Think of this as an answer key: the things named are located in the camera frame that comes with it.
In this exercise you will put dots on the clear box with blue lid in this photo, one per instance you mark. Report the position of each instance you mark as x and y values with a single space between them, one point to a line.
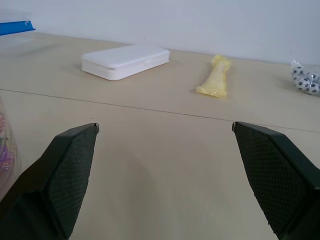
13 30

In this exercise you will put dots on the clear container with purple print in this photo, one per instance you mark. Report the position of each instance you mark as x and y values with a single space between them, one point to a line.
7 155

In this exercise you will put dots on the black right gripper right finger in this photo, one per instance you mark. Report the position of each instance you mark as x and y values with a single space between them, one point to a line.
277 175

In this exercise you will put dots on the bag of soccer-ball candies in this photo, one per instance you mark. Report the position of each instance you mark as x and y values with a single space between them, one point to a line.
306 79

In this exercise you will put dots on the yellow wrapped packet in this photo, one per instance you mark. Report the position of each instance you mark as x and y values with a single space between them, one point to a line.
215 78

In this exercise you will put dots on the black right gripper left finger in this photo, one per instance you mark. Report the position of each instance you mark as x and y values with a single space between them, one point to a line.
62 180

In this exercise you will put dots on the white flat plastic box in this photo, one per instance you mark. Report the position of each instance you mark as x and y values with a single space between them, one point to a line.
125 61

